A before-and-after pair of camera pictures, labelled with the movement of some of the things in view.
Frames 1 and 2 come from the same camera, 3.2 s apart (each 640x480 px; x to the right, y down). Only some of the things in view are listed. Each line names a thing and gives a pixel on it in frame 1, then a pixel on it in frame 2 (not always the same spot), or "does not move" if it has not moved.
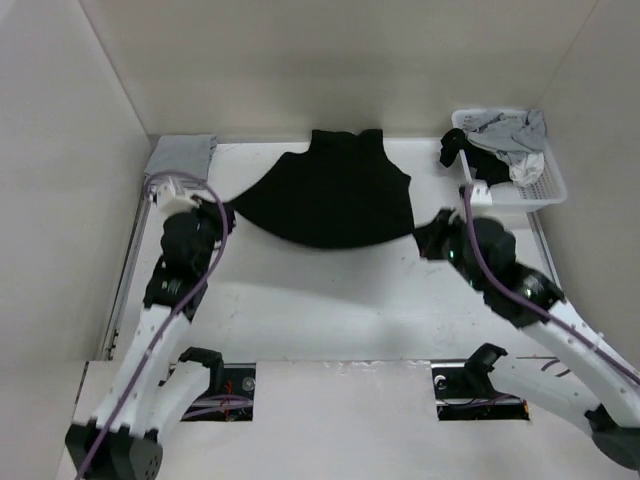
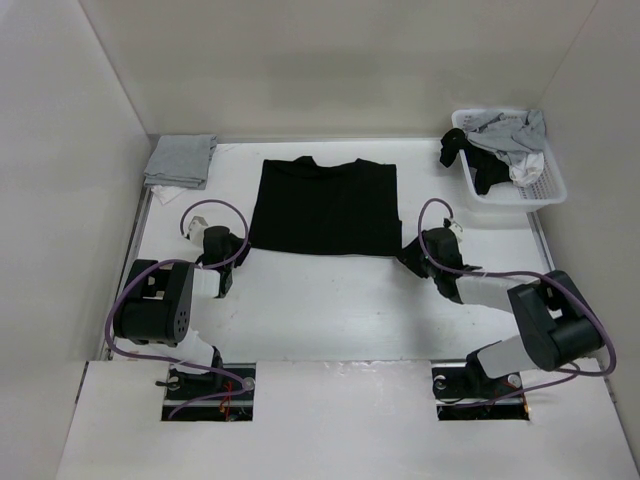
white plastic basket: x=547 y=190 does not move
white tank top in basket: x=530 y=171 does not move
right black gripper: x=429 y=234 to x=410 y=253
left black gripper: x=212 y=211 to x=238 y=243
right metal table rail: x=541 y=235 does not move
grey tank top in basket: x=511 y=136 does not move
